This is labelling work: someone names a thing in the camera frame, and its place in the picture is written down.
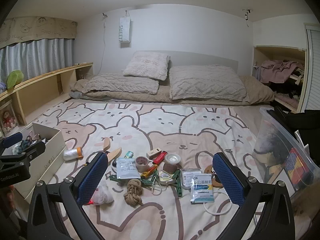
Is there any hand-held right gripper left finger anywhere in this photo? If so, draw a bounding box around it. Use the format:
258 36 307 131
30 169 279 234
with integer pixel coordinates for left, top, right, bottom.
27 151 113 240

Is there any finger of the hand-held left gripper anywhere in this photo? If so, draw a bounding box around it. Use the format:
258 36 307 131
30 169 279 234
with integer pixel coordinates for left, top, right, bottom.
0 132 23 153
11 141 46 167

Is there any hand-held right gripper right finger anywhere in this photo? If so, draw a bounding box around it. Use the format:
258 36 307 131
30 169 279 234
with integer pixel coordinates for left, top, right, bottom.
212 151 295 240

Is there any white cardboard box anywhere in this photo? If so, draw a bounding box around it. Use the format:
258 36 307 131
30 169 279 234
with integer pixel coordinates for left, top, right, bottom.
2 122 67 200

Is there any white plastic bag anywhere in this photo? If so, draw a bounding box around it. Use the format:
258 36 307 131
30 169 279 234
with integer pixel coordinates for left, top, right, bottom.
91 179 115 205

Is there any round wooden bear coaster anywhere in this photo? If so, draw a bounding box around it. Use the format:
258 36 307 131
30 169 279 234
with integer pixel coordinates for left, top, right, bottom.
204 164 227 188

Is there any blue white medicine sachet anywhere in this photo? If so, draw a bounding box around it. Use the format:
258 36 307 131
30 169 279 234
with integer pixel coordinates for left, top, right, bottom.
190 174 215 204

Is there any white cable ring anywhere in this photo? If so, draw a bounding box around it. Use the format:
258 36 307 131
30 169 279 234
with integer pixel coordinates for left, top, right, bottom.
202 187 237 216

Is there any brown rope knot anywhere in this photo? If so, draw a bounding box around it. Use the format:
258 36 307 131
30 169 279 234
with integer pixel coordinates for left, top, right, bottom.
124 178 143 207

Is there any clear round lid container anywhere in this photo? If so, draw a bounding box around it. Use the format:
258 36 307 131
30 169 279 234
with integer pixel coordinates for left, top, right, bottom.
164 153 181 165

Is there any red doll display case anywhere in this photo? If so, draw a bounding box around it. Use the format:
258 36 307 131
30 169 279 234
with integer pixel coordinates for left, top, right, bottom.
0 97 20 137

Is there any masking film roll orange tape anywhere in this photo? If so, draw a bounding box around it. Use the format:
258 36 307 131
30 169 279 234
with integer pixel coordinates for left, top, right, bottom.
63 147 83 161

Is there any leaf-shaped wooden block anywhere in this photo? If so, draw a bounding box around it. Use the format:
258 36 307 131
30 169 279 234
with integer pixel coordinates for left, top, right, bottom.
107 148 122 165

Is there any half-round wooden block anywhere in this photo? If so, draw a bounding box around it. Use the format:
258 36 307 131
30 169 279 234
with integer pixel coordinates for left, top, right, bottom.
101 137 113 153

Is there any white printed sachet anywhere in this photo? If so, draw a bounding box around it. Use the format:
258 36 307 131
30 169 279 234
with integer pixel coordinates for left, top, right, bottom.
116 157 139 180

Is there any clear packet white label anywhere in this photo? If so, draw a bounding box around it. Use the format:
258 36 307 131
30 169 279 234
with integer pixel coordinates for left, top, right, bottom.
180 168 202 190

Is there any pink tape roll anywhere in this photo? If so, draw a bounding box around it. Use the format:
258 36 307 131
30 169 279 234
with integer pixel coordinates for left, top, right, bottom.
135 156 153 172

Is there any green clothespins pile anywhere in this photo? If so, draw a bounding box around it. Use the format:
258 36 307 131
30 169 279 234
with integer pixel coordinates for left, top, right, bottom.
109 169 184 197

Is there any yellow printed lighter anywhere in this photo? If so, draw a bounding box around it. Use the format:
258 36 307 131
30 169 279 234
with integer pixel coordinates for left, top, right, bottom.
140 165 158 180

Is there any wooden bedside shelf unit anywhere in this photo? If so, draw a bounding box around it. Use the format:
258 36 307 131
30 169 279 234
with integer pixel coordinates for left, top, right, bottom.
0 62 94 130

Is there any clear plastic storage bin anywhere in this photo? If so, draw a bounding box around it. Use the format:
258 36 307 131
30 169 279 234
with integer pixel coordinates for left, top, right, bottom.
251 106 320 200

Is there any green plush toy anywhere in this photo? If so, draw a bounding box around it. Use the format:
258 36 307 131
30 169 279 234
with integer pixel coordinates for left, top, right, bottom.
6 70 25 90

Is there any red lighter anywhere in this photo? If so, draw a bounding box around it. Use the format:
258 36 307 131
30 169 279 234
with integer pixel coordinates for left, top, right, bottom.
152 151 167 165

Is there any colourful box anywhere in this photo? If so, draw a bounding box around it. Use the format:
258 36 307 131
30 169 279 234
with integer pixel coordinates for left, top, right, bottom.
285 147 313 180

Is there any cartoon animal printed bed sheet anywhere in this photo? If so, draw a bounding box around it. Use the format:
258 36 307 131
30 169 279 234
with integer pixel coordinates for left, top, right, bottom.
24 99 275 240

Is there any grey-blue curtain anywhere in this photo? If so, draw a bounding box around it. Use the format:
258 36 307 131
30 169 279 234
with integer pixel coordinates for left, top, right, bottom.
0 38 75 85

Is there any black bag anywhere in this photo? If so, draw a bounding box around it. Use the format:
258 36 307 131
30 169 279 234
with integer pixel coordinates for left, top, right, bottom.
272 106 320 130

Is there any beige quilted blanket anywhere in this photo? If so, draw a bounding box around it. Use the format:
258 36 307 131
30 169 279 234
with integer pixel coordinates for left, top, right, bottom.
69 75 275 107

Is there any folded grey blanket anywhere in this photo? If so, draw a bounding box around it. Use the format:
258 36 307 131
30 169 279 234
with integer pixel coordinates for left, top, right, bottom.
71 73 160 95

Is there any large beige knitted pillow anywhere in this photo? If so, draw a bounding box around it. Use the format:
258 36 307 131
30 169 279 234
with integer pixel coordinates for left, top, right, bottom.
169 65 248 102

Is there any beige printed curtain valance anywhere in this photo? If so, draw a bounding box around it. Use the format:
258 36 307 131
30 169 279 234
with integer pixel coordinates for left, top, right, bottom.
0 16 77 48

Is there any pile of clothes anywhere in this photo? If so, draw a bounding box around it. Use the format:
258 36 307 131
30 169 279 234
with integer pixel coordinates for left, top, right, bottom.
259 59 305 105

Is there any grey bed headboard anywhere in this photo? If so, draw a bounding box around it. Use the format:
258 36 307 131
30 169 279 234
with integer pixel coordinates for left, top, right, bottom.
135 50 239 77

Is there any small fluffy cream pillow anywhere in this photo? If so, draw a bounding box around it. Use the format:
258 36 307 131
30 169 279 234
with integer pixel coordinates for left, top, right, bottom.
122 51 171 81

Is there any white louvered door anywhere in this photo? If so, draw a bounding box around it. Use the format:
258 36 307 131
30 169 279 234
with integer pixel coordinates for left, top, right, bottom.
304 22 320 113

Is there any white hanging paper bag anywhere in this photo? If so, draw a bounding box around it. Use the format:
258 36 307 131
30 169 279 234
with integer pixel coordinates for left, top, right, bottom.
119 10 132 43

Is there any white wall cable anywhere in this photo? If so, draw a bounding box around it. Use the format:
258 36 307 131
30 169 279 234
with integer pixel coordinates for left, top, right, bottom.
96 12 108 75

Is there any wall hook with cord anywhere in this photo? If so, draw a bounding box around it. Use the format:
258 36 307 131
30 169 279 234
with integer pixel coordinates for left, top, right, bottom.
242 8 252 27

